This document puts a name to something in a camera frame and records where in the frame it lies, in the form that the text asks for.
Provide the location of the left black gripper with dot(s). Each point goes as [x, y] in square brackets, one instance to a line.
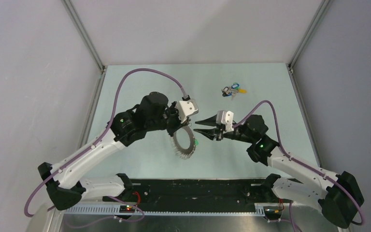
[178, 124]

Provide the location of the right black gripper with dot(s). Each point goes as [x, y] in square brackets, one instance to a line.
[211, 133]

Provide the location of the metal disc with keyrings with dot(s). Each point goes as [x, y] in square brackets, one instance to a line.
[184, 143]

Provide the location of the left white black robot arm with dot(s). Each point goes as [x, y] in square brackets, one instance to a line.
[65, 182]

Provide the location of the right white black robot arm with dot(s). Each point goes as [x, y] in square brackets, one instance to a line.
[336, 196]

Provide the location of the blue key tag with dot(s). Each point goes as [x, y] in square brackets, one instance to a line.
[235, 86]

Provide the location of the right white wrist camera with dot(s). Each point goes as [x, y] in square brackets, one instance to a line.
[225, 118]

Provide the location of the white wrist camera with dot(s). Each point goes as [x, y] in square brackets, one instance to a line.
[225, 118]
[186, 109]

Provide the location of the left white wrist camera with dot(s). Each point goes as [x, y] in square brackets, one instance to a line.
[186, 109]

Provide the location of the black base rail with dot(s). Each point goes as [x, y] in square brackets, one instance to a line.
[203, 195]

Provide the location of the right aluminium frame post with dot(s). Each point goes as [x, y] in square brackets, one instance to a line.
[309, 33]

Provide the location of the aluminium frame post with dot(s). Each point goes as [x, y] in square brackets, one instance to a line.
[76, 20]
[309, 33]

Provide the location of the white slotted cable duct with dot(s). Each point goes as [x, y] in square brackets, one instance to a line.
[125, 210]

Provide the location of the left aluminium frame post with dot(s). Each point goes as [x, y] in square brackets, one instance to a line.
[76, 20]

